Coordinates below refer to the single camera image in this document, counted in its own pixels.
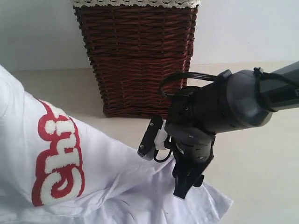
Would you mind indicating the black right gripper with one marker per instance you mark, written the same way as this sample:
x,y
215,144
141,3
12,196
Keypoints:
x,y
196,115

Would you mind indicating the white t-shirt red lettering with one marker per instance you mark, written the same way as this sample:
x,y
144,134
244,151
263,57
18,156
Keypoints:
x,y
55,169

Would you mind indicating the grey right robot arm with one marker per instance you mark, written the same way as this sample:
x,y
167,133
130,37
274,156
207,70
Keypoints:
x,y
254,95

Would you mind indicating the dark red wicker basket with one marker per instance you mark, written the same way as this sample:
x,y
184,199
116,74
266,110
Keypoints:
x,y
132,49

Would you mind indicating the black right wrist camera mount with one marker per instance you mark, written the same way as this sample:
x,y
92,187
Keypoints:
x,y
154,140

